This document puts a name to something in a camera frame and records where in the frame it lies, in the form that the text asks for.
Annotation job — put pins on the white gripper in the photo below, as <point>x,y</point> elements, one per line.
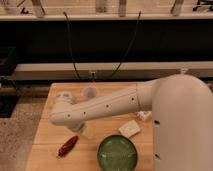
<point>86,132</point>

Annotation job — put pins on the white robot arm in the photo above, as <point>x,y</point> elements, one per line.
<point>182,110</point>

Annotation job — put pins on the green ceramic bowl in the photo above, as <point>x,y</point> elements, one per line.
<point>117,153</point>

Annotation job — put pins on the translucent plastic cup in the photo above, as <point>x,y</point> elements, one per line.
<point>90,92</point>

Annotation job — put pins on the white sponge block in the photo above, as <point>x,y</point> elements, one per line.
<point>129,129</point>

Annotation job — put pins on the white plastic bottle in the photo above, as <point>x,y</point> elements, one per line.
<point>144,115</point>

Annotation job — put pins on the white wall outlet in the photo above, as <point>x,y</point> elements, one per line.
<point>92,75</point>

